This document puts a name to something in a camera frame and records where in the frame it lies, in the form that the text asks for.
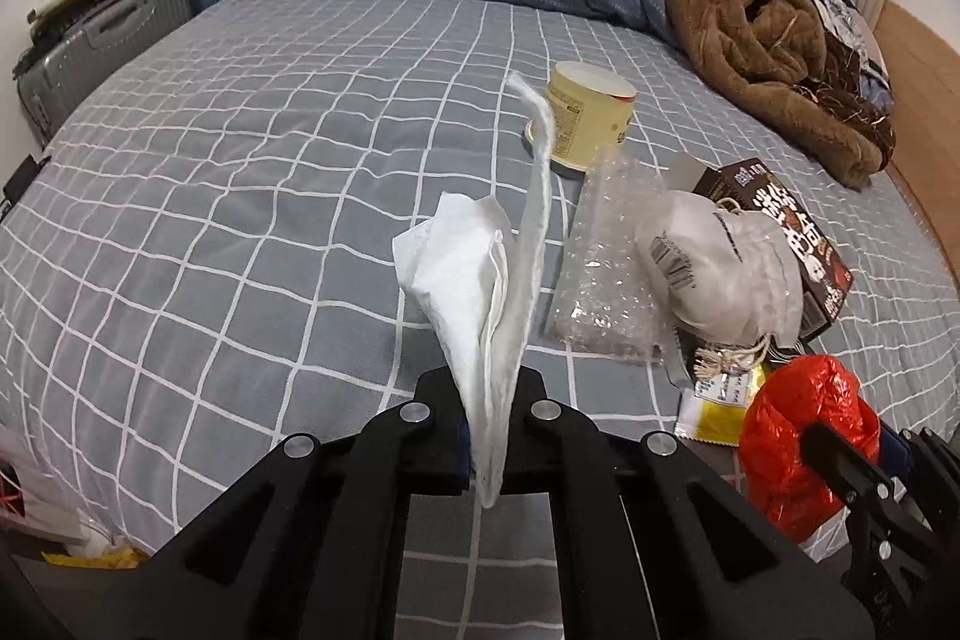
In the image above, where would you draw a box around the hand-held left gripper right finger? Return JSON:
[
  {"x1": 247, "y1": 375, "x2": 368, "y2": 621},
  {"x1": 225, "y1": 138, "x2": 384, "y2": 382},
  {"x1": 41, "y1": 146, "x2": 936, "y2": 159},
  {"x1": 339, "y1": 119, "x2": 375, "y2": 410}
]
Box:
[{"x1": 501, "y1": 368, "x2": 875, "y2": 640}]

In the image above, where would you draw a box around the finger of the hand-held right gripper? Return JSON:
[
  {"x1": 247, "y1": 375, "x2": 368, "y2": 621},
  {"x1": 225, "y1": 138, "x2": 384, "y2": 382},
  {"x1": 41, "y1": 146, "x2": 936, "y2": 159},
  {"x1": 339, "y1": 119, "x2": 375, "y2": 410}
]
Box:
[
  {"x1": 879, "y1": 426, "x2": 953, "y2": 487},
  {"x1": 799, "y1": 421, "x2": 901, "y2": 525}
]

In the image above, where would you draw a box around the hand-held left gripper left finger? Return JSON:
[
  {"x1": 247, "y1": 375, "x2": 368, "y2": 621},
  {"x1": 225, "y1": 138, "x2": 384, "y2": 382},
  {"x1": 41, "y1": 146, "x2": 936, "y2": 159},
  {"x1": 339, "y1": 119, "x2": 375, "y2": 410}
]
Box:
[{"x1": 97, "y1": 368, "x2": 473, "y2": 640}]

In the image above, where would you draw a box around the red plastic bag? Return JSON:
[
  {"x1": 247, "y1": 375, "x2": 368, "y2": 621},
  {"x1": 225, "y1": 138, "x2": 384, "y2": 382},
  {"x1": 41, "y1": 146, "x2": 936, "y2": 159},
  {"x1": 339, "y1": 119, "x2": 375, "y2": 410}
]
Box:
[{"x1": 739, "y1": 355, "x2": 882, "y2": 540}]

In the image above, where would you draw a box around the white tissue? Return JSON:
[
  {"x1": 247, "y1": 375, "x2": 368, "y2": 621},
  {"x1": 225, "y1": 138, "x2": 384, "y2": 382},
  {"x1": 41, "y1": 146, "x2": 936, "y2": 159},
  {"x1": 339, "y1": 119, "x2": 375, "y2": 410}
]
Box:
[{"x1": 392, "y1": 70, "x2": 557, "y2": 507}]

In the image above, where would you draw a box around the clear bubble wrap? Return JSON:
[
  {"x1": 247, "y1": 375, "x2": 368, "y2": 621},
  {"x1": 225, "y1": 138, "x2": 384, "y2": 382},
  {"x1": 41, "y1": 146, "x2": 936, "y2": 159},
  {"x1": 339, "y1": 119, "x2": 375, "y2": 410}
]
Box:
[{"x1": 544, "y1": 149, "x2": 680, "y2": 363}]

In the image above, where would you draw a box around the yellow snack packet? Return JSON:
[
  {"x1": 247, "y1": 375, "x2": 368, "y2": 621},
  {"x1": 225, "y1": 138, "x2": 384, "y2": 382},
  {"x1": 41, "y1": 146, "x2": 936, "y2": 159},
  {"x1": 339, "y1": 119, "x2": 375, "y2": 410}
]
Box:
[{"x1": 675, "y1": 359, "x2": 773, "y2": 446}]

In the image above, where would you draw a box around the dark brown carton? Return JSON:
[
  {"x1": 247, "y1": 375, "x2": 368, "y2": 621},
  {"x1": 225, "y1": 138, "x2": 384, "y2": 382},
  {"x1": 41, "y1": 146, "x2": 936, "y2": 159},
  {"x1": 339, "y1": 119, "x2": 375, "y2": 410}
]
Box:
[{"x1": 664, "y1": 152, "x2": 856, "y2": 341}]

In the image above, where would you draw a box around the grey checked bed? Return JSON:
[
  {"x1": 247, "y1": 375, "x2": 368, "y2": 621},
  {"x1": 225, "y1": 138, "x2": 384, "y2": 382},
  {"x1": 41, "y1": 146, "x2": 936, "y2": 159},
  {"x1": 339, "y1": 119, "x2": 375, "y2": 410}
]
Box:
[{"x1": 0, "y1": 0, "x2": 960, "y2": 566}]

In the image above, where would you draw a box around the yellow paper cup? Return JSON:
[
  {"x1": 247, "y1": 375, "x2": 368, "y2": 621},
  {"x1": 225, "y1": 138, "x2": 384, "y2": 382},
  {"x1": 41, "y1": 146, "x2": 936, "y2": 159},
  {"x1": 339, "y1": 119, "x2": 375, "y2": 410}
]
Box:
[{"x1": 523, "y1": 60, "x2": 638, "y2": 172}]

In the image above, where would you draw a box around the yellow wrapper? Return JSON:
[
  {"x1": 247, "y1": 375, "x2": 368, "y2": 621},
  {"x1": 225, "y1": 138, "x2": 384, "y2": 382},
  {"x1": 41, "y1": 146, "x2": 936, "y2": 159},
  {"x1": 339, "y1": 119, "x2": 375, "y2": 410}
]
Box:
[{"x1": 41, "y1": 546, "x2": 151, "y2": 571}]

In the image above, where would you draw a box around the printed blanket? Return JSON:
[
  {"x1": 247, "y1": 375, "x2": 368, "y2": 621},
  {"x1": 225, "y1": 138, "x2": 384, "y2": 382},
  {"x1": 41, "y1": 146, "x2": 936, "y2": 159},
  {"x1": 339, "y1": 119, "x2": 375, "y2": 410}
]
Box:
[{"x1": 780, "y1": 0, "x2": 897, "y2": 112}]

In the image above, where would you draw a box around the brown fleece blanket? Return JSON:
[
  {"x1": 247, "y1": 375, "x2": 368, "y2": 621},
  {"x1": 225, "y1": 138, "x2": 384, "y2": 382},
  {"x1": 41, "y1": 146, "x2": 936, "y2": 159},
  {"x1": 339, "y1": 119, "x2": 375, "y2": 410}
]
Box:
[{"x1": 641, "y1": 0, "x2": 897, "y2": 190}]

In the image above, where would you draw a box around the grey suitcase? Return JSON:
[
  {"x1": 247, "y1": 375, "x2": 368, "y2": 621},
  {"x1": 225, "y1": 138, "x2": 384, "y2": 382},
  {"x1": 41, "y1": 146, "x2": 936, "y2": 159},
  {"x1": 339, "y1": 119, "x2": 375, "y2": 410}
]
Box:
[{"x1": 15, "y1": 0, "x2": 192, "y2": 142}]

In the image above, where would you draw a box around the white drawstring pouch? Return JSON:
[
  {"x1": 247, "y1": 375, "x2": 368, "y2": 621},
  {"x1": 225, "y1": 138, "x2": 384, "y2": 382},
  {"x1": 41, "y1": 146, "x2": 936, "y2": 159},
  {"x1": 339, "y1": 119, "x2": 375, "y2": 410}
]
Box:
[{"x1": 634, "y1": 190, "x2": 805, "y2": 378}]

